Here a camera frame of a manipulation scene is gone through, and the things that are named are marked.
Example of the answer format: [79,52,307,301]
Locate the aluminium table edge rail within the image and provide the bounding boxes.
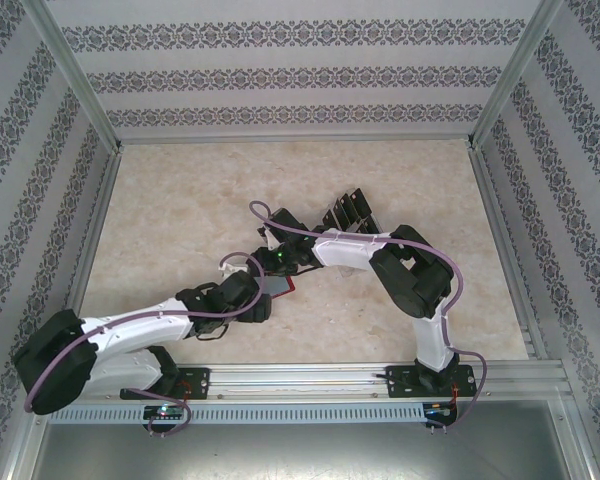
[62,147,126,321]
[117,135,474,147]
[467,144,551,361]

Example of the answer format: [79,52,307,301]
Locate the aluminium frame post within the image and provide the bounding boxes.
[19,0,124,154]
[465,0,565,151]

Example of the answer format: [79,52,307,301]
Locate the grey metal sheet tray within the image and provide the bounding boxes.
[9,422,596,480]

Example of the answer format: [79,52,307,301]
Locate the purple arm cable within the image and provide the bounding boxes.
[24,252,269,437]
[248,199,492,436]

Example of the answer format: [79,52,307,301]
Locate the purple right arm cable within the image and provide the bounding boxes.
[248,199,492,436]

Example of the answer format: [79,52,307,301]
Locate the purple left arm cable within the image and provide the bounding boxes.
[24,252,269,437]

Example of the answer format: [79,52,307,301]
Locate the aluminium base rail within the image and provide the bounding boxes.
[27,362,566,401]

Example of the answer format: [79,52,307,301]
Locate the white slotted cable duct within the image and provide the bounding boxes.
[47,403,426,424]

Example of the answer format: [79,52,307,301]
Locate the clear acrylic card stand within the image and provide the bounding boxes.
[321,185,384,279]

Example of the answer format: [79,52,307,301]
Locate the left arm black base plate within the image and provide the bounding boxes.
[119,367,212,401]

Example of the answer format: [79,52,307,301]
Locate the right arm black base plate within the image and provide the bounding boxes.
[385,364,480,400]

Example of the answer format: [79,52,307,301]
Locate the red leather card holder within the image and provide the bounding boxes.
[259,273,297,300]

